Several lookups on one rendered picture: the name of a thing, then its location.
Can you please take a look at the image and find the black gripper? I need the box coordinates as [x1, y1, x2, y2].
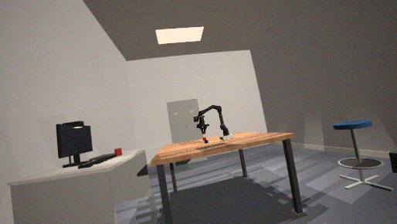
[196, 120, 209, 132]

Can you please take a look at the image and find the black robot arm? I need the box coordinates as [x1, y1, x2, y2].
[194, 105, 230, 136]

